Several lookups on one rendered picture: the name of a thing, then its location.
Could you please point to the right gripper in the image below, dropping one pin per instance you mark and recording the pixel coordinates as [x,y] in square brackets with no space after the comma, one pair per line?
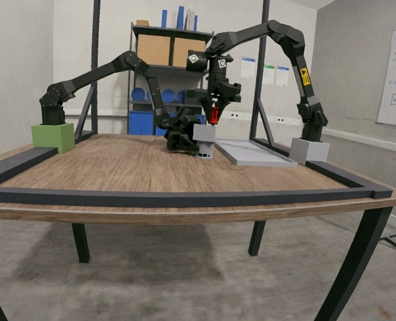
[183,141]

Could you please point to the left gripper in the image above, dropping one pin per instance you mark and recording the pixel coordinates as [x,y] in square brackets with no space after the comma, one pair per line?
[208,95]

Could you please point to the red screwdriver handle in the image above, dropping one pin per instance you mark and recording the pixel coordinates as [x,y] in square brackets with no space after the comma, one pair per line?
[214,116]

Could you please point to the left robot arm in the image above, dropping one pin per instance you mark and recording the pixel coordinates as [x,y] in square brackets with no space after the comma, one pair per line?
[292,43]

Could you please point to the white shallow tray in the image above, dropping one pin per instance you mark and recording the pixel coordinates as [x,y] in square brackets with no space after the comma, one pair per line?
[250,153]

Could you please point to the white bracket with holes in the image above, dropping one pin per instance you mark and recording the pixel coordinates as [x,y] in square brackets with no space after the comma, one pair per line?
[204,133]

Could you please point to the grey cylinder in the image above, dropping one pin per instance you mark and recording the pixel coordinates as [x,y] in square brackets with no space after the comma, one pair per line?
[205,149]

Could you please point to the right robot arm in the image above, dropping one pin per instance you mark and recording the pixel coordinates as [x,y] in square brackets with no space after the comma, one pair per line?
[54,115]

